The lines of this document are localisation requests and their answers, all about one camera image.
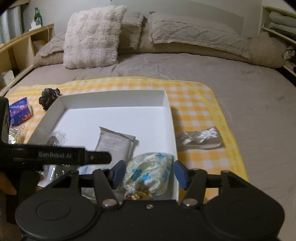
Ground grey window curtain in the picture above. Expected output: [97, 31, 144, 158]
[0, 6, 23, 44]

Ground grey wet wipes packet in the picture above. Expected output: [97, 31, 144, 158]
[95, 127, 135, 163]

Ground folded towels on shelf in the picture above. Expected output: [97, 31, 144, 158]
[269, 11, 296, 36]

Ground green glass bottle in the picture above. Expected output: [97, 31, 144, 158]
[34, 7, 43, 26]

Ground blue brown crochet scrunchie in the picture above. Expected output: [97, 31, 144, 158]
[39, 88, 62, 110]

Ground small silver sachet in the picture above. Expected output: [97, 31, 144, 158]
[38, 165, 79, 188]

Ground tissue box on shelf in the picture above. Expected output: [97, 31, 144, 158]
[0, 70, 15, 87]

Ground yellow checkered blanket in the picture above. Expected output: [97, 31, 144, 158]
[4, 76, 250, 204]

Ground beige quilted pillow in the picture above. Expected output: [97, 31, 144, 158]
[34, 12, 144, 69]
[137, 12, 251, 60]

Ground beige quilted pillow right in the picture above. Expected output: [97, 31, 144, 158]
[137, 12, 251, 60]

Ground beige cord hair ties bag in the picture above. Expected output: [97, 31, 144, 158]
[8, 126, 27, 144]

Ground beige rolled comforter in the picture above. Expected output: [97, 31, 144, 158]
[248, 32, 287, 68]

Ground dark scrunchie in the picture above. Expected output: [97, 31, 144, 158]
[46, 131, 66, 147]

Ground white fluffy pillow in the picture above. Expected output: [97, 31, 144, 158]
[63, 5, 127, 69]

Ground wooden bedside shelf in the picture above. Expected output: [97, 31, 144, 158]
[1, 24, 55, 97]

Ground grey headboard panel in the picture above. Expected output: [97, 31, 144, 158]
[110, 0, 244, 34]

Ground blue floral tissue pack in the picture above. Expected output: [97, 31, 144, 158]
[9, 97, 33, 126]

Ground white satin headband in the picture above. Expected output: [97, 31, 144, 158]
[175, 127, 223, 151]

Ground person's left hand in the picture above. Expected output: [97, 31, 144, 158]
[0, 173, 16, 195]

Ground white cardboard box tray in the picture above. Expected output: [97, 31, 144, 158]
[27, 89, 180, 202]

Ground beige quilted pillow left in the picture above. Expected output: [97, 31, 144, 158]
[34, 12, 144, 69]

